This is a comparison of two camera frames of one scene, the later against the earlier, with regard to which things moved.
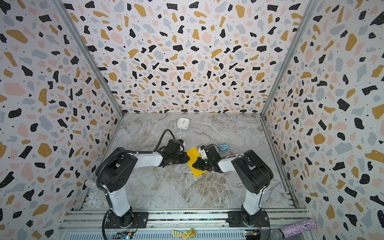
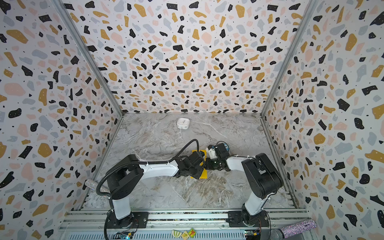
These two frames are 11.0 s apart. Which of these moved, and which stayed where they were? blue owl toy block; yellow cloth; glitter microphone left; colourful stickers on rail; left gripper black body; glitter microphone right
Moved: left gripper black body; yellow cloth
Stayed: glitter microphone right; colourful stickers on rail; blue owl toy block; glitter microphone left
